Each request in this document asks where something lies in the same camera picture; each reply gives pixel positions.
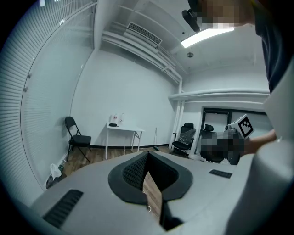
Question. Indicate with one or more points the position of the black pouch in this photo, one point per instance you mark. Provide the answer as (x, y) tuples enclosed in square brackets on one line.
[(113, 125)]

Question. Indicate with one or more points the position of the dark framed glass partition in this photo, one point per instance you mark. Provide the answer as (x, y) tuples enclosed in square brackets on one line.
[(218, 114)]

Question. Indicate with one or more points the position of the white window blinds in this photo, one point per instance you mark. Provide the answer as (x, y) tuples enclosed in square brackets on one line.
[(46, 91)]

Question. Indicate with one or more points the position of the clear bottle with red label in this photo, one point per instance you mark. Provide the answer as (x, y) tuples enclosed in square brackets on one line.
[(114, 119)]

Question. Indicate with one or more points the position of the plastic-wrapped black office chair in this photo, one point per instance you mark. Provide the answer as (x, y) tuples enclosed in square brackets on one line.
[(184, 137)]

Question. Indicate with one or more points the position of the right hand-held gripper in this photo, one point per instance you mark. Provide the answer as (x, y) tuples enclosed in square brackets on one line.
[(245, 126)]

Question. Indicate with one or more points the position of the black folding chair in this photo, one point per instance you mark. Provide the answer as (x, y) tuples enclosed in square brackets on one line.
[(78, 138)]

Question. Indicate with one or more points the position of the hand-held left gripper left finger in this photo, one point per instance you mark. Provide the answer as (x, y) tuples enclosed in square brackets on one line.
[(96, 206)]

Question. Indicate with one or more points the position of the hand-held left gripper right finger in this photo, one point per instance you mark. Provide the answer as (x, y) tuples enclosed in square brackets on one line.
[(202, 192)]

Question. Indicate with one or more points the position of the ceiling sprinkler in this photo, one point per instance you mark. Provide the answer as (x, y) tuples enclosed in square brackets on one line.
[(190, 54)]

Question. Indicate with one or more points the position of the white air conditioner unit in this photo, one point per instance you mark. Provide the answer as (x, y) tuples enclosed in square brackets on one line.
[(143, 34)]

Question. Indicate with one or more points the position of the clear plastic bottle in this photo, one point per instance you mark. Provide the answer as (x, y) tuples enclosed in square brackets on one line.
[(122, 118)]

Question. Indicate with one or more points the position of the white horizontal pipe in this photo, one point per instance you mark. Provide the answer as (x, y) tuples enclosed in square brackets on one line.
[(218, 94)]

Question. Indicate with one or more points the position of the long ceiling light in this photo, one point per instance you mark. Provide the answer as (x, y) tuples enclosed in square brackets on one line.
[(204, 36)]

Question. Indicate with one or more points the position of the white folding table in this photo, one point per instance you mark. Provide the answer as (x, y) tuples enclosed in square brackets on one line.
[(125, 129)]

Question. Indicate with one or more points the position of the person's right forearm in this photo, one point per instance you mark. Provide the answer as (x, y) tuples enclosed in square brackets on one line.
[(261, 141)]

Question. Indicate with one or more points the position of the white vertical pipe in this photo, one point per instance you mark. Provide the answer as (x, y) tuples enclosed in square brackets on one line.
[(178, 114)]

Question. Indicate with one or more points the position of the white plastic bag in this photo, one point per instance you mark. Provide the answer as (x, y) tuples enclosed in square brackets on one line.
[(55, 171)]

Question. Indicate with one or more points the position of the person's dark shirt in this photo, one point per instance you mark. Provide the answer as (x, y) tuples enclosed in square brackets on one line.
[(275, 41)]

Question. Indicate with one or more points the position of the person's head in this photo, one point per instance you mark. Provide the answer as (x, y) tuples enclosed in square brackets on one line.
[(225, 11)]

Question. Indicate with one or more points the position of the broom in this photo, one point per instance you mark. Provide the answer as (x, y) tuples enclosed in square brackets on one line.
[(156, 142)]

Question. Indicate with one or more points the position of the black head-mounted camera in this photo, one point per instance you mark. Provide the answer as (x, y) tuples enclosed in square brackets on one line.
[(191, 19)]

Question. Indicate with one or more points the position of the dark rubbish bag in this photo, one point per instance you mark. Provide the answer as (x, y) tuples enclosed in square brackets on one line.
[(54, 181)]

